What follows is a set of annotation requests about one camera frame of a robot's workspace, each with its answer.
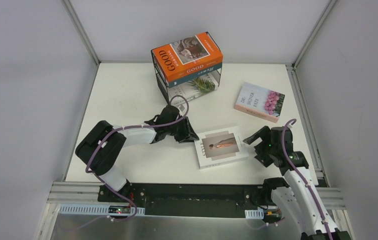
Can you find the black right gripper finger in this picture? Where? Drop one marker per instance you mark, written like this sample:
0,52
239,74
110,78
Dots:
264,134
264,159

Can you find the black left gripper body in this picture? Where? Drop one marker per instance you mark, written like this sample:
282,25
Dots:
182,128

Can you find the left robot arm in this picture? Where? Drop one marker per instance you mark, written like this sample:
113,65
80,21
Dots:
101,147

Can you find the black wire wooden shelf rack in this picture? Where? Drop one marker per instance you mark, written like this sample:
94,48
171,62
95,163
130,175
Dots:
160,80

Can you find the pink floral Designer Fate book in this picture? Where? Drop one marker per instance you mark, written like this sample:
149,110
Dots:
260,102

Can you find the teal Humor book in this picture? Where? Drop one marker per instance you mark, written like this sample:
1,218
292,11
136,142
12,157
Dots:
215,70

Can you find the aluminium frame rail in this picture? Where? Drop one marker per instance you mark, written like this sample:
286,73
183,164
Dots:
81,198

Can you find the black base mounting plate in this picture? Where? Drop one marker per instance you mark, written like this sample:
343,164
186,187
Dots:
198,200

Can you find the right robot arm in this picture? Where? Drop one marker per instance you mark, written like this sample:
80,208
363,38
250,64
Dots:
294,193

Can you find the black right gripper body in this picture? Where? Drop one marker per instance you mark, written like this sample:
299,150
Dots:
263,145

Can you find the orange Good Morning book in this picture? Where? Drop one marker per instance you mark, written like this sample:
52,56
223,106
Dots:
178,59

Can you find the white Style magazine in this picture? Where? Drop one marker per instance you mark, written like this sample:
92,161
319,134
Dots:
220,147

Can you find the white Singularity book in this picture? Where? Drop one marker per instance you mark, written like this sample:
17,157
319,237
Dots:
193,89

